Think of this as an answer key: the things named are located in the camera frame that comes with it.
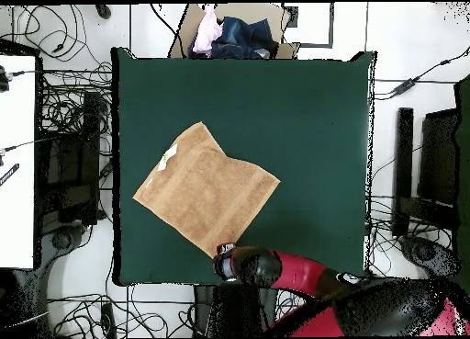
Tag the tan terry towel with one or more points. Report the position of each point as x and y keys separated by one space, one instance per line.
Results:
x=205 y=192

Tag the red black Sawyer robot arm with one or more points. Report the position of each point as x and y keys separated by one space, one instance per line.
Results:
x=301 y=273

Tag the black flat panel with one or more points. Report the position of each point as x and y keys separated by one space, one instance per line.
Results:
x=438 y=159

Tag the dark green table cloth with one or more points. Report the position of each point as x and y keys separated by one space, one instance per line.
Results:
x=293 y=133

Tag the black power strip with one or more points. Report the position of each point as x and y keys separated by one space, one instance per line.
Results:
x=108 y=318

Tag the grey chair base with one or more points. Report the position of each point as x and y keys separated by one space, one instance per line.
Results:
x=61 y=240

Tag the black equipment stand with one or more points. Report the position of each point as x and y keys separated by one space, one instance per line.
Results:
x=69 y=162

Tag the black chair base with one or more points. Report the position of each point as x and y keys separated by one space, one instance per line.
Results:
x=422 y=252

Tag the black upright bar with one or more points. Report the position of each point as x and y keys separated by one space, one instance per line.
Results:
x=403 y=162

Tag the blue jeans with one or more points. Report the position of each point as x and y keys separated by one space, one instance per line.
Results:
x=242 y=37

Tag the white desk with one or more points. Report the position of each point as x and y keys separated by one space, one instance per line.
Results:
x=16 y=206

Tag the pink garment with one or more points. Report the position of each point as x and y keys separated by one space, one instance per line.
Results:
x=207 y=30

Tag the black label strip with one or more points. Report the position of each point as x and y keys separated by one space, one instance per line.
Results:
x=9 y=174

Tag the brown cardboard box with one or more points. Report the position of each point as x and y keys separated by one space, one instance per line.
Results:
x=242 y=12

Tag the dark green draped cloth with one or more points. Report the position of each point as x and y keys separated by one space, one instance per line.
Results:
x=464 y=140

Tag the small black device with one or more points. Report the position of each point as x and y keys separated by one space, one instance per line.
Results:
x=103 y=11

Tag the black gadget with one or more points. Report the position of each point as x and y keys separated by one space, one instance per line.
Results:
x=3 y=81

